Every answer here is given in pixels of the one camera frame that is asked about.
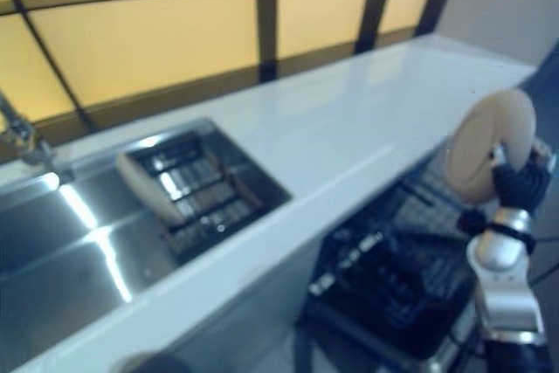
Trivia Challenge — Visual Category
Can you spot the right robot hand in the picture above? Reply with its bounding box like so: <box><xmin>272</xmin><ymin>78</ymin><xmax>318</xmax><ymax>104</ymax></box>
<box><xmin>488</xmin><ymin>141</ymin><xmax>552</xmax><ymax>212</ymax></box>

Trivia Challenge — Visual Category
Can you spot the white round ceramic plate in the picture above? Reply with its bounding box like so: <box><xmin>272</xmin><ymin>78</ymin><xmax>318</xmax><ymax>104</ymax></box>
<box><xmin>114</xmin><ymin>153</ymin><xmax>185</xmax><ymax>226</ymax></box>
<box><xmin>444</xmin><ymin>89</ymin><xmax>538</xmax><ymax>207</ymax></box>

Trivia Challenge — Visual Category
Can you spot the black dish drying rack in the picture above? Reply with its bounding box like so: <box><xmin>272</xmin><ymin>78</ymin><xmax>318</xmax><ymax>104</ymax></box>
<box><xmin>123</xmin><ymin>129</ymin><xmax>266</xmax><ymax>257</ymax></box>

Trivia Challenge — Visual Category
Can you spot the white glossy cabinet front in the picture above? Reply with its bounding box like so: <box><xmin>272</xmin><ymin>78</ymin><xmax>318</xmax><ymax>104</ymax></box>
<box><xmin>0</xmin><ymin>254</ymin><xmax>318</xmax><ymax>373</ymax></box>

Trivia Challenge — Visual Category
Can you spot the stainless steel kitchen sink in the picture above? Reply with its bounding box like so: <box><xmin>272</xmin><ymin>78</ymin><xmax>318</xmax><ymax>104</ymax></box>
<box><xmin>0</xmin><ymin>116</ymin><xmax>293</xmax><ymax>335</ymax></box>

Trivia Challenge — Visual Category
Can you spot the chrome gooseneck kitchen faucet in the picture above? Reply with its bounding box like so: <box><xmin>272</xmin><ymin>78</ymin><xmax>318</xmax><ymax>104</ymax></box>
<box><xmin>0</xmin><ymin>87</ymin><xmax>59</xmax><ymax>165</ymax></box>

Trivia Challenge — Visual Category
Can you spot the black wire dishwasher rack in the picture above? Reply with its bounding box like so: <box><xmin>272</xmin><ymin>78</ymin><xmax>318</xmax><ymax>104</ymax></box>
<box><xmin>304</xmin><ymin>162</ymin><xmax>482</xmax><ymax>362</ymax></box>

